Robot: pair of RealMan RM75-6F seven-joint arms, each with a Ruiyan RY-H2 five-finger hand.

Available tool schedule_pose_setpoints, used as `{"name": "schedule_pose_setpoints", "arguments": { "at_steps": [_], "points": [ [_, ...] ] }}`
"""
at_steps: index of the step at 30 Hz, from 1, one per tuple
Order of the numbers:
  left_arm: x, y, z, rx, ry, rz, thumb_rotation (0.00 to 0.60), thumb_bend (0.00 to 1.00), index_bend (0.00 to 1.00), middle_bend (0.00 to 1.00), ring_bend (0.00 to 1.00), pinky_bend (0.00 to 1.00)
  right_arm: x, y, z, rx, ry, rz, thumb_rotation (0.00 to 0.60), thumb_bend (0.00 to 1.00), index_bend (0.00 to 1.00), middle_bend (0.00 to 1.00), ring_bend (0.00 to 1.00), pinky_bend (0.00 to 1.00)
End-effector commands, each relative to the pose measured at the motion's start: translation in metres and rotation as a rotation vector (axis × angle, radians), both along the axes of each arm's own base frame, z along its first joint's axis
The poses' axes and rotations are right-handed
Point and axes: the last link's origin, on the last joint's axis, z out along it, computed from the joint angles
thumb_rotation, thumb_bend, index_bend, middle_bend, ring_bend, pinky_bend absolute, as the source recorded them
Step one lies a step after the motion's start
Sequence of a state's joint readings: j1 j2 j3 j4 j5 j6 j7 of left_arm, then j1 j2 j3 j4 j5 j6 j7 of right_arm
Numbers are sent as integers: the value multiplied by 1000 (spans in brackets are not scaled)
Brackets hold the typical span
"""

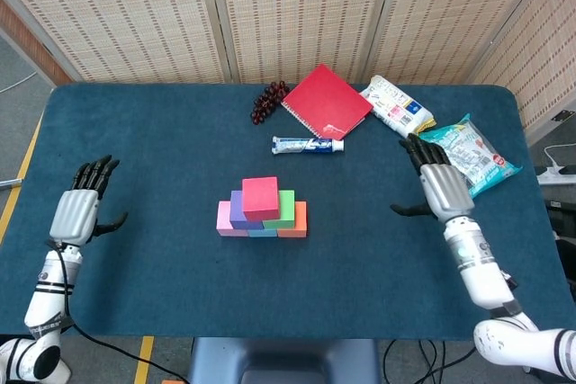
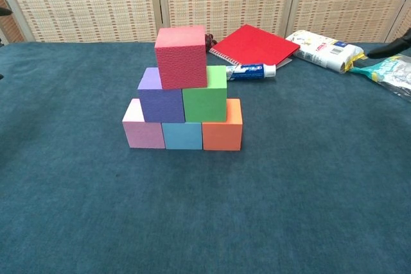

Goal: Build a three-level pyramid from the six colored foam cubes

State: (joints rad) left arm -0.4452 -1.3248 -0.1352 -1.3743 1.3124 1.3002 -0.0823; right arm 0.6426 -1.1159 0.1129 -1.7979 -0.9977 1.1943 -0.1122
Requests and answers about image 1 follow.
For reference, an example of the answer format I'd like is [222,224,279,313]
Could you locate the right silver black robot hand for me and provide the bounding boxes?
[389,132,476,224]

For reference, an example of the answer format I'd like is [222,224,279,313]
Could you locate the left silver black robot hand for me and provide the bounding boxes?
[48,155,130,246]

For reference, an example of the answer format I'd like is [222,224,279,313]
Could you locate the pink foam cube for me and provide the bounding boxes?
[216,200,250,237]

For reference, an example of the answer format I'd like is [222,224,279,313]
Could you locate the orange foam cube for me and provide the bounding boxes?
[276,201,309,240]

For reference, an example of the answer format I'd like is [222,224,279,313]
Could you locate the green foam cube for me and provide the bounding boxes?
[261,190,296,230]

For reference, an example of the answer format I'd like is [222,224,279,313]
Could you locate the purple foam cube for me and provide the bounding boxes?
[229,190,265,230]

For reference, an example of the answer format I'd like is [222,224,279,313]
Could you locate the red foam cube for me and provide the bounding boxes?
[241,176,280,222]

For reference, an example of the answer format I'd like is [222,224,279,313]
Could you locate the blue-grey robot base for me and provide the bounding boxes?
[186,337,382,384]

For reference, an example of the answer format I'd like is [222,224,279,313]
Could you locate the teal clear snack bag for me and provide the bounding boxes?
[418,113,524,199]

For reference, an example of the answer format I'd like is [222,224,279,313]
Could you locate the teal felt table cloth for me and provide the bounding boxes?
[0,82,576,343]

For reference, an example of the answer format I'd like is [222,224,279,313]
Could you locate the white yellow-edged snack bag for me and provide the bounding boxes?
[359,74,437,141]

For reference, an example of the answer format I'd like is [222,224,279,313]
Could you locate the white power strip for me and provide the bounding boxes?
[537,165,576,186]

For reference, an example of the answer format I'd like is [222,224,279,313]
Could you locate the black equipment case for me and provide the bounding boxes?
[544,198,576,304]

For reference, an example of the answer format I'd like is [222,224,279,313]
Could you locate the blue white toothpaste tube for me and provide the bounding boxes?
[271,135,346,156]

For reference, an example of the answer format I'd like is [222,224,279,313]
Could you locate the red spiral notebook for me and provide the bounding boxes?
[280,63,375,141]

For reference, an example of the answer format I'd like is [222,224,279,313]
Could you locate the dark red grape bunch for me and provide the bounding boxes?
[249,80,291,126]

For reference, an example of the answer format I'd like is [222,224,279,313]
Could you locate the woven bamboo folding screen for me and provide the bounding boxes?
[0,0,576,133]

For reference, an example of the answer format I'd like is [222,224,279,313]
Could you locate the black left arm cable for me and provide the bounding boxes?
[47,239,190,384]

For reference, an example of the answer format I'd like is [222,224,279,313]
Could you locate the white power cord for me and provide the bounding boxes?
[544,143,576,169]

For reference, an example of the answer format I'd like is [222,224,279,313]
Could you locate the grey floor cable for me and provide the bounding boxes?
[0,71,40,94]

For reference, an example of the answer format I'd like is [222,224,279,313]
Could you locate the black floor cables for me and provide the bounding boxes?
[382,338,478,384]

